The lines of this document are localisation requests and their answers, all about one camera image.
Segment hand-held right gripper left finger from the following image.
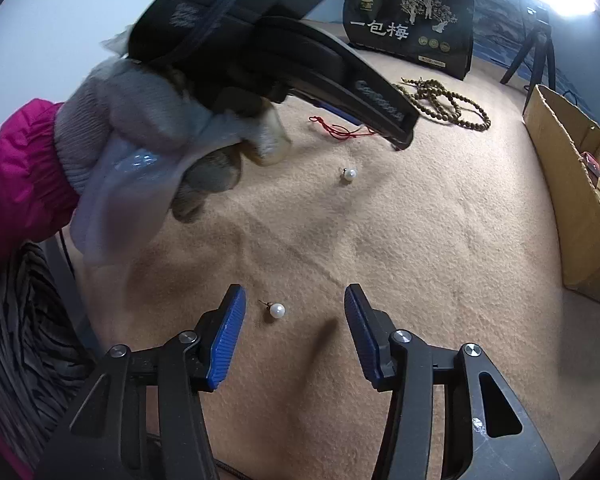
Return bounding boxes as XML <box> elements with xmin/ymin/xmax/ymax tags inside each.
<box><xmin>35</xmin><ymin>283</ymin><xmax>247</xmax><ymax>480</ymax></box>

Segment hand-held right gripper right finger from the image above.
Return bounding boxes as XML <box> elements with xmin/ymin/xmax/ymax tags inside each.
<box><xmin>344</xmin><ymin>283</ymin><xmax>561</xmax><ymax>480</ymax></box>

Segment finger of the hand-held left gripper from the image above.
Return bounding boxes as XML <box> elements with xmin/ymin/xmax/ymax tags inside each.
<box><xmin>280</xmin><ymin>45</ymin><xmax>420</xmax><ymax>152</ymax></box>
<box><xmin>305</xmin><ymin>97</ymin><xmax>381</xmax><ymax>137</ymax></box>

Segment red cord green pendant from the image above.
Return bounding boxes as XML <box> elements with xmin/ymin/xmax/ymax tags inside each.
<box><xmin>308</xmin><ymin>116</ymin><xmax>376</xmax><ymax>140</ymax></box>

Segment cardboard box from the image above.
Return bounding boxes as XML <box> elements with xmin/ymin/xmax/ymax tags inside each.
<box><xmin>522</xmin><ymin>84</ymin><xmax>600</xmax><ymax>306</ymax></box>

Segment person's left forearm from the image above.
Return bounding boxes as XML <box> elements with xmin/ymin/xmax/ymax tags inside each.
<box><xmin>0</xmin><ymin>100</ymin><xmax>78</xmax><ymax>291</ymax></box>

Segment person's left hand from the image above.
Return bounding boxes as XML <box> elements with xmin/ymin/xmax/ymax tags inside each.
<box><xmin>55</xmin><ymin>57</ymin><xmax>293</xmax><ymax>223</ymax></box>

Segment black printed bag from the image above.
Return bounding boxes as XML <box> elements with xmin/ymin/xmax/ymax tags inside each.
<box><xmin>341</xmin><ymin>0</ymin><xmax>476</xmax><ymax>81</ymax></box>

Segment black tripod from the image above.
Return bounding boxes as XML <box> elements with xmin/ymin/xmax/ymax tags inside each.
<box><xmin>500</xmin><ymin>5</ymin><xmax>556</xmax><ymax>92</ymax></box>

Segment person's striped clothing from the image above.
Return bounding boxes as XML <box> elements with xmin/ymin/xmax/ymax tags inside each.
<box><xmin>0</xmin><ymin>242</ymin><xmax>106</xmax><ymax>461</ymax></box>

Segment brown wooden bead necklace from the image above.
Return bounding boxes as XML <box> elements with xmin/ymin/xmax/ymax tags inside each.
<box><xmin>399</xmin><ymin>77</ymin><xmax>492</xmax><ymax>132</ymax></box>

